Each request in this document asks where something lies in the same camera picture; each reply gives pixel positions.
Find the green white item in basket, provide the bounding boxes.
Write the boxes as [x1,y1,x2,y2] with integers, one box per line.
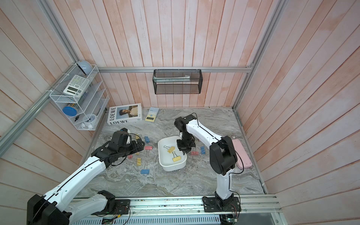
[153,76,190,83]

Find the pink plastic box lid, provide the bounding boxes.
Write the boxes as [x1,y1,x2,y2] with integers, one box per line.
[232,139,253,169]

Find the white desk calculator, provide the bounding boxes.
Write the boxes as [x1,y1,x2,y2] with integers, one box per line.
[63,75,90,98]

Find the white wire wall shelf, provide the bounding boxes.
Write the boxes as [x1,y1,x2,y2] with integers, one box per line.
[50,64,110,131]

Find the black mesh wall basket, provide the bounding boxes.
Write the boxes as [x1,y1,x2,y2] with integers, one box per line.
[152,69,203,95]

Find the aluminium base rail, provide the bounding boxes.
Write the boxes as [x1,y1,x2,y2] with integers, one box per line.
[76,195,287,225]

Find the white plastic storage box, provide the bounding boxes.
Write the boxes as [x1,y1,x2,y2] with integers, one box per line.
[158,136,187,172]

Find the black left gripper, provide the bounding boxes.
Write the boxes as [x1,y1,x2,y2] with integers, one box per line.
[118,138,145,157]

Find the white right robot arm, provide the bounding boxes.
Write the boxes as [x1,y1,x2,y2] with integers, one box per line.
[174,114,241,213]

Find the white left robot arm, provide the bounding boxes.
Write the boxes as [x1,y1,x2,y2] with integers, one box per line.
[26,128,145,225]

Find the LOEWE white book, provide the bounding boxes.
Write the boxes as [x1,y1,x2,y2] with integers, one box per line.
[107,104,143,125]

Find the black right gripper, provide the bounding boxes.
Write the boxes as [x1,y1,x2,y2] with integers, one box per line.
[176,134,195,154]

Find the yellow blue small calculator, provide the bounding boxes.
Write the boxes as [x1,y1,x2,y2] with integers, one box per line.
[145,107,159,122]

